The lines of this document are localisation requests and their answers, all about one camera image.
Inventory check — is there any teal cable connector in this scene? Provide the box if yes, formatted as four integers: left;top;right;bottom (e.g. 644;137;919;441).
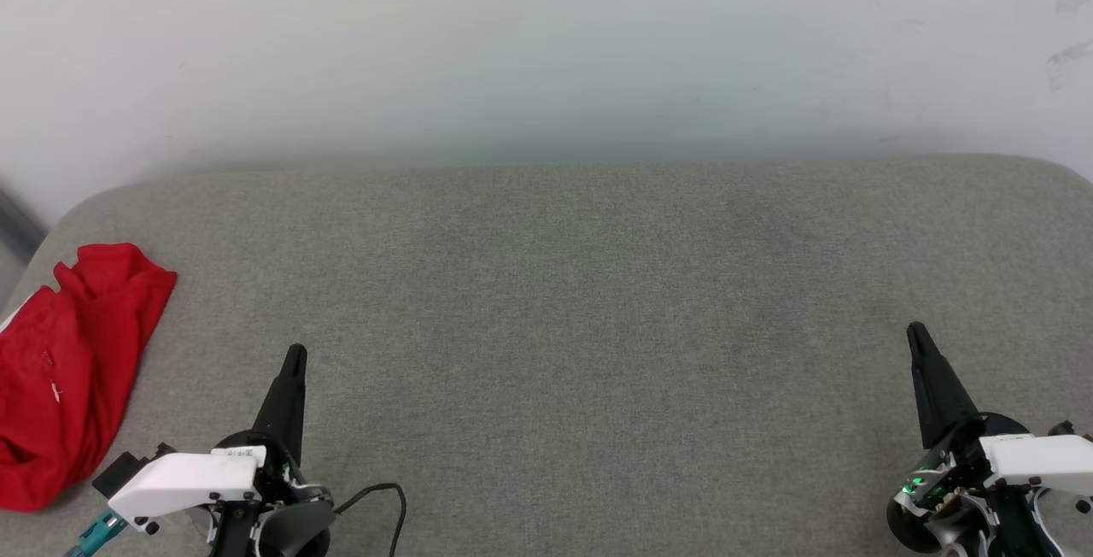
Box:
63;509;129;557

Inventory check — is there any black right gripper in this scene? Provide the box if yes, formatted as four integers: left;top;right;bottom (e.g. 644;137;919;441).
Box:
892;321;1061;557

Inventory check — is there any red and white jersey shirt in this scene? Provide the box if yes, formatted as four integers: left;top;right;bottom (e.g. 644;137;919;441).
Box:
0;243;178;513

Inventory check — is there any thin black cable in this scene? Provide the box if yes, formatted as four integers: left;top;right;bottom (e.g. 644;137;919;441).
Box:
333;482;407;557

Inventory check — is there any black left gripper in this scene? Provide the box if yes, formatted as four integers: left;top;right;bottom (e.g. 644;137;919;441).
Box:
209;343;335;557

